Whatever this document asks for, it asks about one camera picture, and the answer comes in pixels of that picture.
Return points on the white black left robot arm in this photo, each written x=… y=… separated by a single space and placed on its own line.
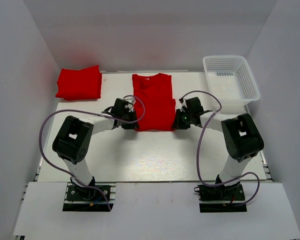
x=72 y=141

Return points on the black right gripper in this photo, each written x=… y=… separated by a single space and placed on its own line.
x=178 y=124

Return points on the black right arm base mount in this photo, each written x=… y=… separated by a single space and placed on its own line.
x=222 y=199

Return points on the white perforated plastic basket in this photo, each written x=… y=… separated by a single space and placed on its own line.
x=230 y=79

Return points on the folded red t-shirt stack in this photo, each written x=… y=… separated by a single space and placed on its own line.
x=77 y=85

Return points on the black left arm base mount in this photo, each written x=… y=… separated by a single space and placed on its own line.
x=82 y=199

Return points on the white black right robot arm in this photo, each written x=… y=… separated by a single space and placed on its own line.
x=241 y=136

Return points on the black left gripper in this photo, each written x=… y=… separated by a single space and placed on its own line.
x=132 y=126

